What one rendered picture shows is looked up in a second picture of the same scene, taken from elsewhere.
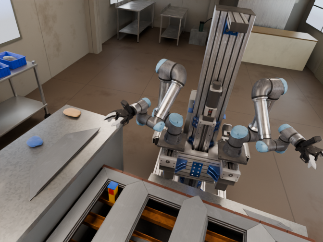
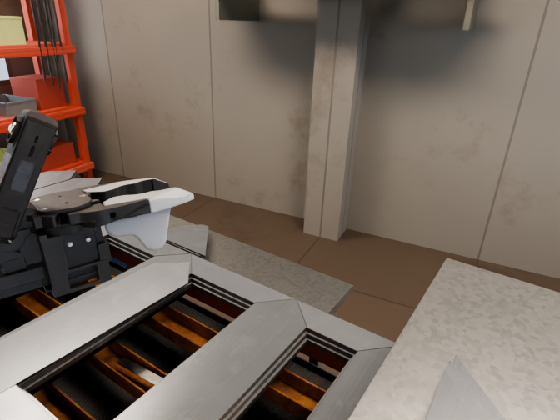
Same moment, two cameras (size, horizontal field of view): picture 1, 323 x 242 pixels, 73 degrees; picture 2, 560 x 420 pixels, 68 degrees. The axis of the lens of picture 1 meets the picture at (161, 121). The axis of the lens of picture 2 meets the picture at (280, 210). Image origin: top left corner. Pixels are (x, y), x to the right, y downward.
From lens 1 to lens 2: 161 cm
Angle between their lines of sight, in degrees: 117
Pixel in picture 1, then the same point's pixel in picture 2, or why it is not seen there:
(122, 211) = (193, 402)
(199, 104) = not seen: outside the picture
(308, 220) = not seen: outside the picture
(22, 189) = (510, 398)
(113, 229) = (229, 364)
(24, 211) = (450, 335)
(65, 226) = (350, 392)
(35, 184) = (474, 401)
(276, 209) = not seen: outside the picture
